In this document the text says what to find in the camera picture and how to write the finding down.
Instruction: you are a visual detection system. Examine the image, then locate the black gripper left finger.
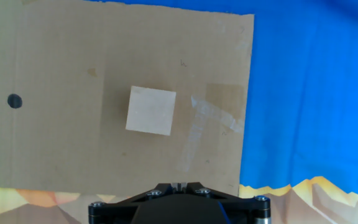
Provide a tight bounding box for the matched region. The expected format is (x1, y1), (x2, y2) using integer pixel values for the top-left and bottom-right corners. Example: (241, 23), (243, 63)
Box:
(88, 182), (179, 224)

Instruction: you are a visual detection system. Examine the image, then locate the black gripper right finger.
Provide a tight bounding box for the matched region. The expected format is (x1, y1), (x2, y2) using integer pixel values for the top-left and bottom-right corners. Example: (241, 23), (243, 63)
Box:
(178, 182), (272, 224)

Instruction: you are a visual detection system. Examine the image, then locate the brown cardboard sheet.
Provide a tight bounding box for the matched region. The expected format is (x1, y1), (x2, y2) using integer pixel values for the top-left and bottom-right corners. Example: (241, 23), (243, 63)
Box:
(0, 0), (255, 198)

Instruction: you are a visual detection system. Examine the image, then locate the clear tape strip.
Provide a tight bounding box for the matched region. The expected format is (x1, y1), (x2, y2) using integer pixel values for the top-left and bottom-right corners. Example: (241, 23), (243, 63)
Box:
(181, 93), (246, 172)

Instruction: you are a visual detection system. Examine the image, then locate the blue mountain print cloth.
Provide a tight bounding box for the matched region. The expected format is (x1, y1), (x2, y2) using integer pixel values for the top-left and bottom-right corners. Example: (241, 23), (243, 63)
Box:
(0, 0), (358, 224)

